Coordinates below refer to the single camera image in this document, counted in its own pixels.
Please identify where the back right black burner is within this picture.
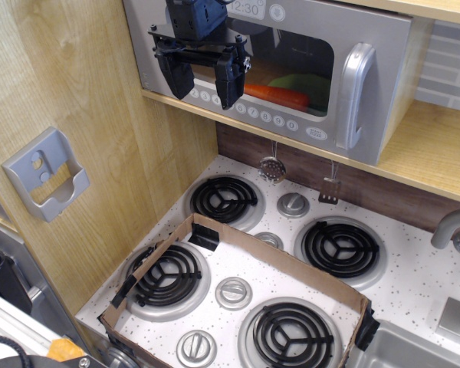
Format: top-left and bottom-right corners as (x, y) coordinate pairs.
(293, 216), (387, 291)

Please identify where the silver toy microwave door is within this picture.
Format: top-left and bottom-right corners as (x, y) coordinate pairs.
(123, 1), (415, 165)

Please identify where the grey wall phone holder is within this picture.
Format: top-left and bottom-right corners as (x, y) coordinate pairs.
(2, 126), (90, 222)

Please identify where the centre silver stove knob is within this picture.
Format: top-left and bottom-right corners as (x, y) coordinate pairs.
(215, 277), (253, 311)

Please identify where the middle small silver knob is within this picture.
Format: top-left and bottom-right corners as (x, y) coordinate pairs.
(254, 232), (284, 250)

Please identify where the green toy plate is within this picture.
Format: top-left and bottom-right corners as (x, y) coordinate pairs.
(268, 74), (330, 117)

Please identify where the front right black burner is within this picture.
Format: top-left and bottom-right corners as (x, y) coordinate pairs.
(237, 297), (343, 368)

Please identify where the back left black burner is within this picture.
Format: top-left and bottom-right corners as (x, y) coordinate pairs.
(182, 175), (266, 232)

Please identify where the orange toy carrot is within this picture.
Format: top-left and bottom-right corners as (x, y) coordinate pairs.
(244, 84), (310, 112)

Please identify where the back silver stove knob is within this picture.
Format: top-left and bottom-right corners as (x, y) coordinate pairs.
(277, 192), (310, 219)

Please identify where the silver stove knob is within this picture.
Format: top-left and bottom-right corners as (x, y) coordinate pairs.
(176, 330), (218, 368)
(277, 192), (310, 219)
(215, 277), (253, 311)

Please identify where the brown cardboard barrier frame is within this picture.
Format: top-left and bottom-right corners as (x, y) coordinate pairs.
(99, 215), (378, 367)

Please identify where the black burner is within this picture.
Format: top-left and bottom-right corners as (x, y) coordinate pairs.
(237, 297), (343, 368)
(182, 175), (266, 232)
(127, 241), (211, 322)
(293, 216), (387, 291)

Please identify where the black braided cable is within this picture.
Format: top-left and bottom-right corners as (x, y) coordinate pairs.
(0, 333), (34, 368)

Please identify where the silver hanging slotted spatula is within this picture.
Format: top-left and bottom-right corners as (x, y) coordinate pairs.
(318, 161), (341, 205)

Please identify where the wooden shelf board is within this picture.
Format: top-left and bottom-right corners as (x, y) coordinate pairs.
(141, 90), (460, 202)

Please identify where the grey toy faucet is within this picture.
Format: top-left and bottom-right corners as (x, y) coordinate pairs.
(431, 210), (460, 253)

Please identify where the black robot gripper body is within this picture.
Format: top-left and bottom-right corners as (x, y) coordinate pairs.
(149, 0), (246, 57)

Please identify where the front silver stove knob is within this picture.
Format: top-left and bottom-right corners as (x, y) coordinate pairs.
(176, 330), (218, 368)

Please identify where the silver hanging skimmer spoon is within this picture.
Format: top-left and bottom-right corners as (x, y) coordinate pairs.
(258, 141), (287, 184)

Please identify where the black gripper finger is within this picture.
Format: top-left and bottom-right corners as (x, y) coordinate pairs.
(214, 49), (251, 110)
(155, 50), (194, 100)

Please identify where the front left black burner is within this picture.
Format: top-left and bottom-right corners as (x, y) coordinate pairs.
(127, 241), (211, 322)

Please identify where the silver toy sink basin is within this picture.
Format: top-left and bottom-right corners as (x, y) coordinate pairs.
(345, 320), (460, 368)

